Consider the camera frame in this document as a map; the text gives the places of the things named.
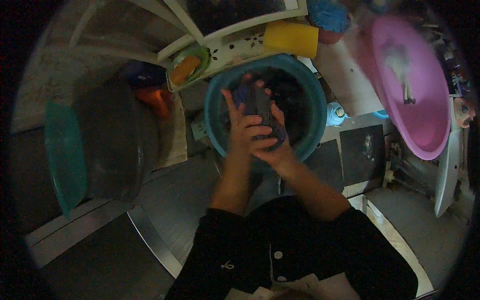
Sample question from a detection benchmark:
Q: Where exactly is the small white packet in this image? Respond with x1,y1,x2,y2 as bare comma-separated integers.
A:
191,120,207,142

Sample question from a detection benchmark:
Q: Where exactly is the person's body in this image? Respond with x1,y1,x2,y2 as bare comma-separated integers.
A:
165,195,419,300

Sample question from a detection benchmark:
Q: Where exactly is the yellow plastic container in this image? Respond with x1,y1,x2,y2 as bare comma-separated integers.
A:
262,20,319,59

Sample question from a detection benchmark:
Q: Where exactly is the red round container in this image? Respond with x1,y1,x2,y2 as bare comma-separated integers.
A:
318,28,345,46

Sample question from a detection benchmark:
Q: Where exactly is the white patterned ledge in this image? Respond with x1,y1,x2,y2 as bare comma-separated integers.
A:
167,32,286,92

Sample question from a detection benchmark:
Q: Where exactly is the white plastic panel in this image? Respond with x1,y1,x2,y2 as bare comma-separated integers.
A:
434,127,464,219

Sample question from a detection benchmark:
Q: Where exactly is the large dark drum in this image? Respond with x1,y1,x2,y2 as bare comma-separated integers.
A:
73,62,162,203

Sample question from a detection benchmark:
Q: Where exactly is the orange plastic mug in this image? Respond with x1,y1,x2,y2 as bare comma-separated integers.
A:
134,87,174,120

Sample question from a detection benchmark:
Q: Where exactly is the person's left hand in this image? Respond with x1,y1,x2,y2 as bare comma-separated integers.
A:
220,88,279,158

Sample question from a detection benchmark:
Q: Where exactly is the person's right hand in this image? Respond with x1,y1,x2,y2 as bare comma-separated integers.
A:
253,102,301,170

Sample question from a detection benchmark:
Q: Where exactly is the cluttered shelf of toiletries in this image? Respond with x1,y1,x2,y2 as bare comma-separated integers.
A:
412,7,471,98

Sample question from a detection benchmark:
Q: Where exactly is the light blue bottle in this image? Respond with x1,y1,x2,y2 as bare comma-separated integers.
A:
326,102,350,127

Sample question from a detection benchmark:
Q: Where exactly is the dark blue container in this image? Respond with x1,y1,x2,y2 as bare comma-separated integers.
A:
124,61,167,91

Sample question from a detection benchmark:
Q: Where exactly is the grey rag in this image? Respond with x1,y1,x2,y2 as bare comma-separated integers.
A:
383,43,417,106

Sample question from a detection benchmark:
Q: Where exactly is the pink plastic basin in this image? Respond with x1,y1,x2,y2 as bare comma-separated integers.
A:
369,15,451,161

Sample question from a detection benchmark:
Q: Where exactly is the white stone slab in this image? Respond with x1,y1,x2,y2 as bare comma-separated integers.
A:
313,32,385,118

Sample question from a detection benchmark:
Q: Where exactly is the green soap dish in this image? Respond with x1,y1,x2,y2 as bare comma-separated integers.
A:
167,46,211,88

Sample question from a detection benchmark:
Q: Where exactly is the orange soap bar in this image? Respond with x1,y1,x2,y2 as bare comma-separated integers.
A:
170,55,203,85

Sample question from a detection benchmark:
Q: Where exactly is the white pipe fitting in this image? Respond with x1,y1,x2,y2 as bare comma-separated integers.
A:
382,140,437,197

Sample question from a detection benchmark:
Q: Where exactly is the blue mesh scrubber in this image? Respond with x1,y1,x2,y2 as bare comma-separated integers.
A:
307,0,352,34

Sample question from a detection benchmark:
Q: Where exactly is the teal plastic wash basin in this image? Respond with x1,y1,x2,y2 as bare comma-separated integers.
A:
204,54,328,162

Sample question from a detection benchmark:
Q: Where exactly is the dark purple cloth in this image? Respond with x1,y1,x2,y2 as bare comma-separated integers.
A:
232,77,289,151

